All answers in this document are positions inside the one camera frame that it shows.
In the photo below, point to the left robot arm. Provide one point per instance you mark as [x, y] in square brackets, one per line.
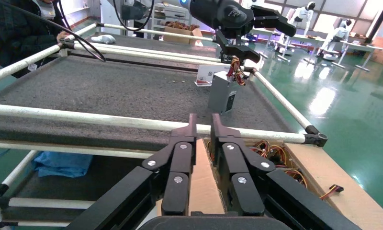
[185, 2]

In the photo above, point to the white humanoid robot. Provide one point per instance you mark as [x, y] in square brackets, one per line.
[304, 14]
[337, 38]

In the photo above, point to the white cloth glove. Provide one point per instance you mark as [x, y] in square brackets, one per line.
[103, 39]

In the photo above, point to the bystander bare hand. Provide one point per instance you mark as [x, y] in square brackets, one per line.
[63, 36]

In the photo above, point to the white pipe frame bar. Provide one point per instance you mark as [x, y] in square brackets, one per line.
[52, 203]

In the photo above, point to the black pipe connector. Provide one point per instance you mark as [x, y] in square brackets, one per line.
[316, 138]

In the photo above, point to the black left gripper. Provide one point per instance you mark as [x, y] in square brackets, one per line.
[223, 12]

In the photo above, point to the brown cardboard divider box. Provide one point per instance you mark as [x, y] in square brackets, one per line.
[337, 177]

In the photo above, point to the white cabinet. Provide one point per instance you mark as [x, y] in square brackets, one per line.
[169, 14]

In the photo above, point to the person in dark jacket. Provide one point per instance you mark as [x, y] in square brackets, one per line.
[17, 31]

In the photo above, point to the white label card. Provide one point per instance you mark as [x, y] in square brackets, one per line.
[207, 74]

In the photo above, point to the white pipe rail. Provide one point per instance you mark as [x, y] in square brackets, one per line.
[283, 101]
[83, 116]
[147, 52]
[67, 148]
[20, 65]

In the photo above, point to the white pipe frame leg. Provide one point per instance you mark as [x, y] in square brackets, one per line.
[18, 173]

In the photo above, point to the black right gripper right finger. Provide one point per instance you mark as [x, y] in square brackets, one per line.
[239, 165]

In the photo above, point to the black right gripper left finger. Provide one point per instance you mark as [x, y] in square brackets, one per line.
[178, 165]

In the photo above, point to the blue cloth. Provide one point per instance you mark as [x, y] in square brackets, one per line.
[61, 165]

